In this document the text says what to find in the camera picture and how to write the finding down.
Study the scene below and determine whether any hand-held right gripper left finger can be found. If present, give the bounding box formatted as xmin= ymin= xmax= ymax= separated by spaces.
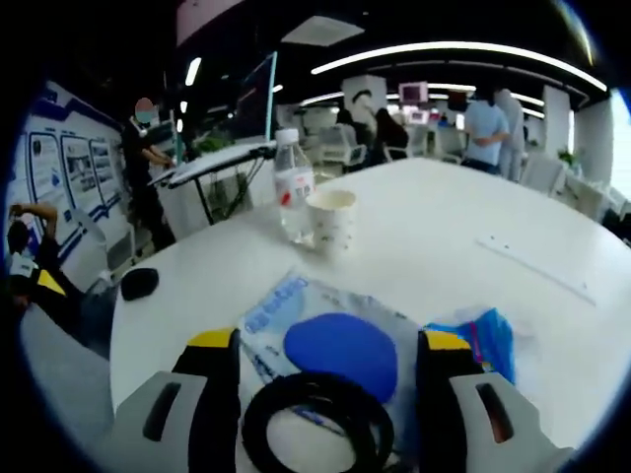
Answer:
xmin=110 ymin=327 xmax=243 ymax=473

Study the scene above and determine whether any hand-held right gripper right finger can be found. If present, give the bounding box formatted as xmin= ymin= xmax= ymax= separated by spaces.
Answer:
xmin=416 ymin=328 xmax=573 ymax=473

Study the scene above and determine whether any black cable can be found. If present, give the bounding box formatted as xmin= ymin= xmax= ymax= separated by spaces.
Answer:
xmin=241 ymin=372 xmax=396 ymax=473

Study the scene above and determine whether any blue plastic packet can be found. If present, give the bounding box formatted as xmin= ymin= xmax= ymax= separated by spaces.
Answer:
xmin=422 ymin=306 xmax=517 ymax=386

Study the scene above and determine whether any clear packet with blue pad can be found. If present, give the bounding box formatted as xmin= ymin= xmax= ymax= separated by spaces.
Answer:
xmin=238 ymin=270 xmax=426 ymax=444

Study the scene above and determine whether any white paper cup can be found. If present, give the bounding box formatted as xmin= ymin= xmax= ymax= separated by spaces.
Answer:
xmin=306 ymin=188 xmax=358 ymax=258

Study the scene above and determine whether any clear plastic water bottle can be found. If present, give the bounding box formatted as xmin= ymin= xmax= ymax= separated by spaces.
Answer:
xmin=272 ymin=127 xmax=317 ymax=245

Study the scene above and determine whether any white office chair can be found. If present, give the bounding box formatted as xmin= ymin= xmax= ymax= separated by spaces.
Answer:
xmin=77 ymin=210 xmax=138 ymax=278

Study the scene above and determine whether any grey mesh office chair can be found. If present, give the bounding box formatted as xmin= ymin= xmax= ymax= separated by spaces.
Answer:
xmin=19 ymin=304 xmax=117 ymax=444

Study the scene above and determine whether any black computer mouse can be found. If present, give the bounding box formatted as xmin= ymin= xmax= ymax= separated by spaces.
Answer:
xmin=119 ymin=267 xmax=161 ymax=303

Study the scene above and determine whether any white table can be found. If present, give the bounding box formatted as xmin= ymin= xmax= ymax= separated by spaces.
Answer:
xmin=108 ymin=157 xmax=631 ymax=473

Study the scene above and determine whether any white height-adjustable desk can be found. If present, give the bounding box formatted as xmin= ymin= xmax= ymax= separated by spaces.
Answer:
xmin=147 ymin=140 xmax=278 ymax=226

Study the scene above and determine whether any large monitor screen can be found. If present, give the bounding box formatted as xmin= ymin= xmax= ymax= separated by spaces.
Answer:
xmin=235 ymin=51 xmax=279 ymax=145

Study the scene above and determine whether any pink hanging screen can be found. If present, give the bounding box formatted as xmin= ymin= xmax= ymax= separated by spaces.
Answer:
xmin=175 ymin=0 xmax=244 ymax=48

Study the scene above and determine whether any small pink monitor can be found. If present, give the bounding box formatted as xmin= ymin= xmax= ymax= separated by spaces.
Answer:
xmin=398 ymin=82 xmax=430 ymax=104

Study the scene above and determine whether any long ceiling light strip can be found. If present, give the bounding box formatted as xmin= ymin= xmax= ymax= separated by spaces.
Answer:
xmin=310 ymin=41 xmax=608 ymax=93

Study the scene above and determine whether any wall display board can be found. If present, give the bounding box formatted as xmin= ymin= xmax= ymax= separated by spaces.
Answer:
xmin=14 ymin=81 xmax=135 ymax=278

